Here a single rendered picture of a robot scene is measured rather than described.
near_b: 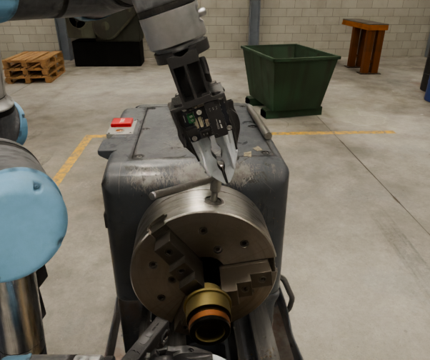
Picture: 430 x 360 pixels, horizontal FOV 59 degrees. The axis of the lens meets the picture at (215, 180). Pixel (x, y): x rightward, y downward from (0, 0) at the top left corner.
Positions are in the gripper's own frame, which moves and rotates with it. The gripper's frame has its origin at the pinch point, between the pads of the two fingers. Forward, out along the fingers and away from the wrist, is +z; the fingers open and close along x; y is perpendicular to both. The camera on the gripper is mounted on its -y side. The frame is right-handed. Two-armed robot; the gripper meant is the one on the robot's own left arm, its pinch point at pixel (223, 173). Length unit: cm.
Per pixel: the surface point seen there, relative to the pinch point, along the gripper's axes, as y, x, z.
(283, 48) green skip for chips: -572, 122, 99
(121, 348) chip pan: -39, -54, 70
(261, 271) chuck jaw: -7.0, 0.5, 26.9
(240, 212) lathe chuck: -12.7, -0.1, 15.7
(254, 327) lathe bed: -15, -6, 51
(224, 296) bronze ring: -1.2, -7.4, 25.3
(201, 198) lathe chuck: -15.5, -6.9, 11.6
